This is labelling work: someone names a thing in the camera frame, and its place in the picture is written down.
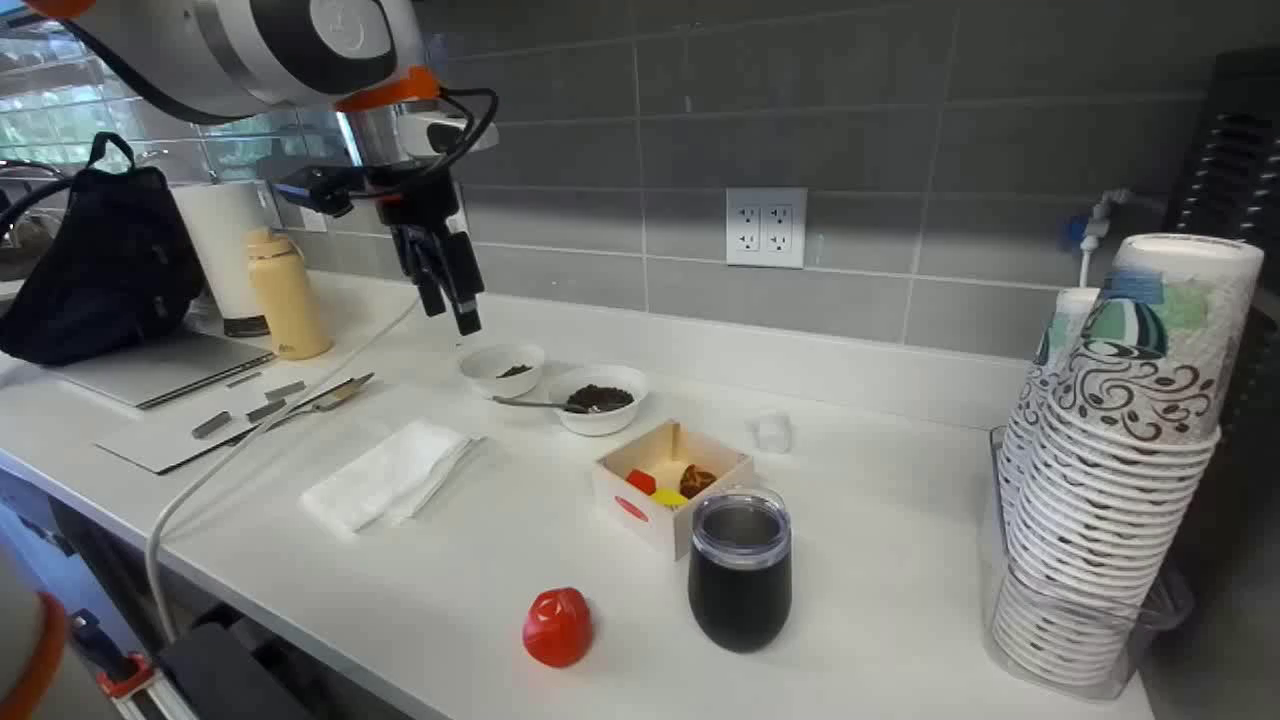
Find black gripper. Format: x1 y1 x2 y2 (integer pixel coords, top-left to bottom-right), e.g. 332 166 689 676
372 166 488 339

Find small white bowl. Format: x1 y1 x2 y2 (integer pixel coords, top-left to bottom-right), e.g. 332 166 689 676
457 335 548 398

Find metal spoon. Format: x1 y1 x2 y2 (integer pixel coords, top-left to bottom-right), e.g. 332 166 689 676
488 387 571 412

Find tan plastic bottle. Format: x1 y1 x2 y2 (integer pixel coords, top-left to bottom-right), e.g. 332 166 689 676
239 227 336 365

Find white bowl with dark food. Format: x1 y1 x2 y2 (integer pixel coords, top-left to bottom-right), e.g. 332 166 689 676
545 361 653 440

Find white folded napkin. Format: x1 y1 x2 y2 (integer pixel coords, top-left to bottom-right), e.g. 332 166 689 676
298 414 488 540

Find white paper towel roll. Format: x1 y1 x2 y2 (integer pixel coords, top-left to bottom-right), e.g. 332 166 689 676
172 179 275 335

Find long grey metal bar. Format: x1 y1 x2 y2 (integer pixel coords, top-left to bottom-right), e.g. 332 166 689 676
134 348 280 412

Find papers with utensils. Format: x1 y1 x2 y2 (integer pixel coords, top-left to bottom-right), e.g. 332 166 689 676
93 375 345 478

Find brown toy food piece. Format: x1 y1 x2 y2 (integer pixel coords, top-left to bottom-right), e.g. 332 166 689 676
676 460 726 505

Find small wooden box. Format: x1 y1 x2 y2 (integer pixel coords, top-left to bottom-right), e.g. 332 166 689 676
591 414 761 563

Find black backpack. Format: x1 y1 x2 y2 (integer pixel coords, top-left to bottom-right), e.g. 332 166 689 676
0 131 212 373

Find small clear plastic cup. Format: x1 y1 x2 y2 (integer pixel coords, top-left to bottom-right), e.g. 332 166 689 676
748 408 800 454

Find black tumbler with clear lid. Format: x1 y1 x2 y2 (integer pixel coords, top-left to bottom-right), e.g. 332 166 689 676
685 483 797 654

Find red and black tool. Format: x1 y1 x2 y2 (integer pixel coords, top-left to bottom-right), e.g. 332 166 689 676
66 609 162 702

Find spray bottle with blue nozzle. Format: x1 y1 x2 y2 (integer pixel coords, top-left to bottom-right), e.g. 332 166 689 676
1036 183 1139 373

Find stack of patterned paper cups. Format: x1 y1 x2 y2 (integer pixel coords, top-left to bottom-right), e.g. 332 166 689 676
991 227 1268 693

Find black slotted rack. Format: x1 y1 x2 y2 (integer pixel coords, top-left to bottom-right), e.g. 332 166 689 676
1159 43 1280 295

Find white power cable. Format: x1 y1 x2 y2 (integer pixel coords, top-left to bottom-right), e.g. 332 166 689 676
142 292 429 648

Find white four-socket wall outlet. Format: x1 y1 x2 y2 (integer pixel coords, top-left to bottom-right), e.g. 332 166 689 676
721 183 814 270

